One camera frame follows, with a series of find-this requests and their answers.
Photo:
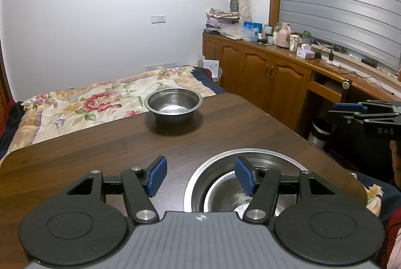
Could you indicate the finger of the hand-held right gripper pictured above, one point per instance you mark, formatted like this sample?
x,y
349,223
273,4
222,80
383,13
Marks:
x,y
344,116
351,106

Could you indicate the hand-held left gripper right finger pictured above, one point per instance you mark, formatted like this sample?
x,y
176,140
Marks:
x,y
246,176

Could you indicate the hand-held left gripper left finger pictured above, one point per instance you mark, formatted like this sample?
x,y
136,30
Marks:
x,y
156,176

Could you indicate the medium stainless steel bowl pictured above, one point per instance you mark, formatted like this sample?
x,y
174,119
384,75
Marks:
x,y
225,201

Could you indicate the large stainless steel bowl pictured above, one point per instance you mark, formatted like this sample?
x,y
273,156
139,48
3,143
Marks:
x,y
216,162

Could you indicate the small stainless steel bowl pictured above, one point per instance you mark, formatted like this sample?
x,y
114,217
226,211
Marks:
x,y
174,120

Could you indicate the white round drawer knob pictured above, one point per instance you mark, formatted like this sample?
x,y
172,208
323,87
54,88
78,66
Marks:
x,y
346,84

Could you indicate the silver trash bin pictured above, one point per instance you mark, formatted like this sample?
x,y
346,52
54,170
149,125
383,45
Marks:
x,y
319,132

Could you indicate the small black box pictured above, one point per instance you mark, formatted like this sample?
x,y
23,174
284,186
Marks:
x,y
369,62

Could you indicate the dark blue floral cloth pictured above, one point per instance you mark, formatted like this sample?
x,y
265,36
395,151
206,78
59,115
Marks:
x,y
372,193

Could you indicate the purple white tissue box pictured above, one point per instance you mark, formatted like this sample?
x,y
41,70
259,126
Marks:
x,y
305,52

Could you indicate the green cap bottle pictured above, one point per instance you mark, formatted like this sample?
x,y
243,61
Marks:
x,y
306,37

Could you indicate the pink thermos flask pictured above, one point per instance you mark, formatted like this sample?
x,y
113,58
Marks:
x,y
283,35

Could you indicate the green lid jar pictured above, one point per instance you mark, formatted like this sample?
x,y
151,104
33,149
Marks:
x,y
277,34

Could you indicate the wooden sideboard cabinet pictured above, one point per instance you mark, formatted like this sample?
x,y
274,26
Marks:
x,y
250,68

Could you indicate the floral bed blanket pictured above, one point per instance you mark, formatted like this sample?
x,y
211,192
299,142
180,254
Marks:
x,y
78,106

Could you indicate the red pink garment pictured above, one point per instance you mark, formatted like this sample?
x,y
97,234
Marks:
x,y
394,240

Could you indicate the white paper box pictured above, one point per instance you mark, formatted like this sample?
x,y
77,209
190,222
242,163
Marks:
x,y
210,68

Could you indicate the blue cardboard box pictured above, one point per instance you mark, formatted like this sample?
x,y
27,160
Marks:
x,y
252,27

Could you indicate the clear plastic bag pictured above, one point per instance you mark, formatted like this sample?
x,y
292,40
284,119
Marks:
x,y
236,32

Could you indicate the dark blue red clothing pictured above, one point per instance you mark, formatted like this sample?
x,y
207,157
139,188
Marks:
x,y
11,121

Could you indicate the stack of folded cloths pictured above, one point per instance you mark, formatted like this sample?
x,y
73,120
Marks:
x,y
221,16

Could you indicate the white wall socket strip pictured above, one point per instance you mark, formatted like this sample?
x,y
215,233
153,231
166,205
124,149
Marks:
x,y
161,66

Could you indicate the white wall switch plate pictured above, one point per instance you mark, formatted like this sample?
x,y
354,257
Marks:
x,y
158,19

